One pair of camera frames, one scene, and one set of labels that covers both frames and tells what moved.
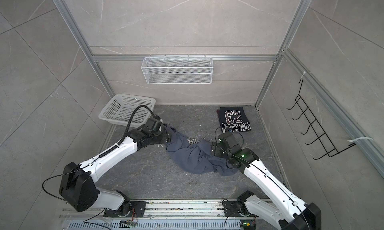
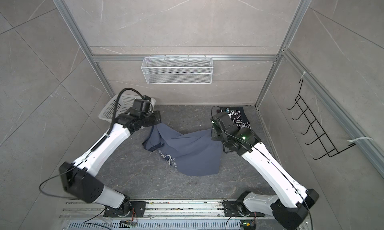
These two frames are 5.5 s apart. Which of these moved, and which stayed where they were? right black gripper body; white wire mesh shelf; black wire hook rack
Moved: right black gripper body
Stayed: black wire hook rack; white wire mesh shelf
